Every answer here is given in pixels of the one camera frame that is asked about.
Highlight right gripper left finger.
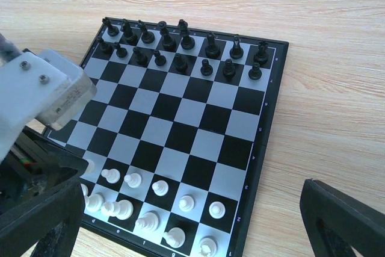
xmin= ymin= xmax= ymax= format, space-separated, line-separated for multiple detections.
xmin=1 ymin=178 xmax=85 ymax=256

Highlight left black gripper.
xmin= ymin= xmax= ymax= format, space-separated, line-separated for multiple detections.
xmin=1 ymin=127 xmax=88 ymax=209

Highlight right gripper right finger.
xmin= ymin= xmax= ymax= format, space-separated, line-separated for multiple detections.
xmin=300 ymin=179 xmax=384 ymax=256

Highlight black chess piece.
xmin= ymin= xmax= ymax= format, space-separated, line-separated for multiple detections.
xmin=229 ymin=34 xmax=244 ymax=60
xmin=223 ymin=59 xmax=235 ymax=78
xmin=120 ymin=19 xmax=138 ymax=46
xmin=205 ymin=31 xmax=220 ymax=58
xmin=200 ymin=58 xmax=213 ymax=76
xmin=153 ymin=49 xmax=167 ymax=67
xmin=102 ymin=17 xmax=119 ymax=37
xmin=138 ymin=20 xmax=155 ymax=44
xmin=178 ymin=19 xmax=195 ymax=50
xmin=158 ymin=21 xmax=176 ymax=52
xmin=97 ymin=37 xmax=114 ymax=54
xmin=253 ymin=41 xmax=268 ymax=64
xmin=173 ymin=53 xmax=188 ymax=73
xmin=133 ymin=46 xmax=148 ymax=67
xmin=114 ymin=42 xmax=128 ymax=58

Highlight black white chessboard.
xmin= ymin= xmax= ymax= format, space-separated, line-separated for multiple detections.
xmin=44 ymin=18 xmax=289 ymax=256

